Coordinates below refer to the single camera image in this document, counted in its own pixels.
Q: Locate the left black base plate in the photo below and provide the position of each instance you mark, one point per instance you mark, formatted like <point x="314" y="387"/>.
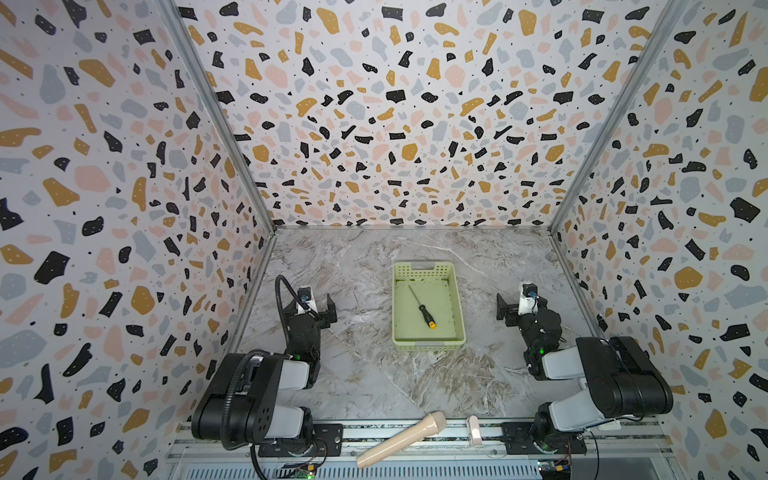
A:
<point x="324" y="441"/>

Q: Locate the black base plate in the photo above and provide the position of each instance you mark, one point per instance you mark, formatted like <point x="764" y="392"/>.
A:
<point x="324" y="441"/>
<point x="529" y="438"/>

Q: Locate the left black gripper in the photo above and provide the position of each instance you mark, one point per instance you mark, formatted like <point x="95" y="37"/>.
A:
<point x="323" y="318"/>

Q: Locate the small white plastic clip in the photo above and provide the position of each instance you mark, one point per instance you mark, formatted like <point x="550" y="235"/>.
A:
<point x="474" y="430"/>

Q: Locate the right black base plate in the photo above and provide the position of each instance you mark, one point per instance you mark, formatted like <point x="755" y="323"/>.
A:
<point x="529" y="438"/>

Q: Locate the aluminium rail frame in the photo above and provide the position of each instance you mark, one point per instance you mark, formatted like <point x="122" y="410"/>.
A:
<point x="628" y="450"/>

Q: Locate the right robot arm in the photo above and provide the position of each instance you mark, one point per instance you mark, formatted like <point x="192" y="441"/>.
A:
<point x="617" y="379"/>

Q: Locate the black yellow handled screwdriver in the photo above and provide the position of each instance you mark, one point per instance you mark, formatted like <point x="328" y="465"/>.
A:
<point x="427" y="317"/>

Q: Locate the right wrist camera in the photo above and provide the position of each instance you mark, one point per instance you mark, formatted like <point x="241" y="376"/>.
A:
<point x="528" y="300"/>

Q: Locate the beige cylindrical handle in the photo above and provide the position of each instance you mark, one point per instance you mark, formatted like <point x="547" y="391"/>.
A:
<point x="430" y="425"/>

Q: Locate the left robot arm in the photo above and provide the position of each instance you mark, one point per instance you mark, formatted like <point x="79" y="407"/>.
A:
<point x="239" y="407"/>

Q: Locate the light green plastic bin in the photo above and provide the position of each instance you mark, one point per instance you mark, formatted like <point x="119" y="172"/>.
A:
<point x="435" y="283"/>

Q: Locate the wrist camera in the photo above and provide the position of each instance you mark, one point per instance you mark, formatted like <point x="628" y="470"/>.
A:
<point x="528" y="300"/>
<point x="305" y="295"/>

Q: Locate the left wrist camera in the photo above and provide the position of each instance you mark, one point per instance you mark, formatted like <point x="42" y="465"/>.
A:
<point x="305" y="295"/>

